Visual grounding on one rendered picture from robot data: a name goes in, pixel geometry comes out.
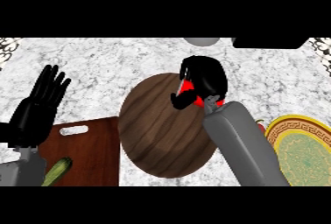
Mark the grey round object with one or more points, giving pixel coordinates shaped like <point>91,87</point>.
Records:
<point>201,41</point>

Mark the red pepper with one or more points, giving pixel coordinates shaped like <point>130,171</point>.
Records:
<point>260,126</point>

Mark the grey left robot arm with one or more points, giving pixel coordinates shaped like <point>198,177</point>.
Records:
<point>23,170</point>

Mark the red can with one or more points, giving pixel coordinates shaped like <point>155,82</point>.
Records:
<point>187,86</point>

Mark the round brown wooden bowl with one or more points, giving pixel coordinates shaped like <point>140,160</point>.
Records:
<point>165,131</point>

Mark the black appliance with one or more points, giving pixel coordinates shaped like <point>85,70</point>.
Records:
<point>269,42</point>

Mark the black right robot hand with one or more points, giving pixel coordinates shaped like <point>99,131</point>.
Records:
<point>208,75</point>

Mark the yellow patterned plate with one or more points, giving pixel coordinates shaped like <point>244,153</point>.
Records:
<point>306,154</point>

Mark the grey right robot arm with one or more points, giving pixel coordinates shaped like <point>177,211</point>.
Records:
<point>241,145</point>

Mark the green zucchini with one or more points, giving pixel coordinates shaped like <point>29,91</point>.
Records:
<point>57,172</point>

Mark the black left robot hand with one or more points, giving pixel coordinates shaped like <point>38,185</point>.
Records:
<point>35,113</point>

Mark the red-brown wooden cutting board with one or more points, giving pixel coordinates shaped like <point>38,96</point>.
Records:
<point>91,154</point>

